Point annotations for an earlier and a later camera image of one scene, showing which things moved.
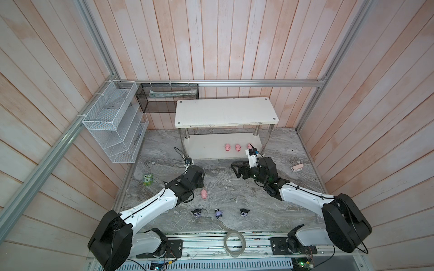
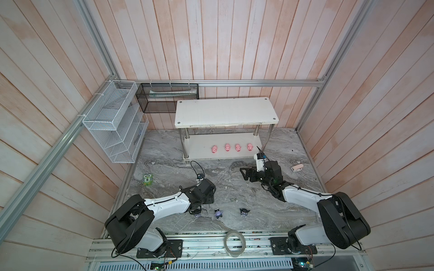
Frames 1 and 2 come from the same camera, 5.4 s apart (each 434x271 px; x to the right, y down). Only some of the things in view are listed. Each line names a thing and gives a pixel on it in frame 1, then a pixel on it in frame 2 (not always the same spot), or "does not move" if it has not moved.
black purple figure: (244, 212) does not move
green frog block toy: (148, 179) does not move
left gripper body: (200, 184) -> (209, 200)
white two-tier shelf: (248, 112) does not move
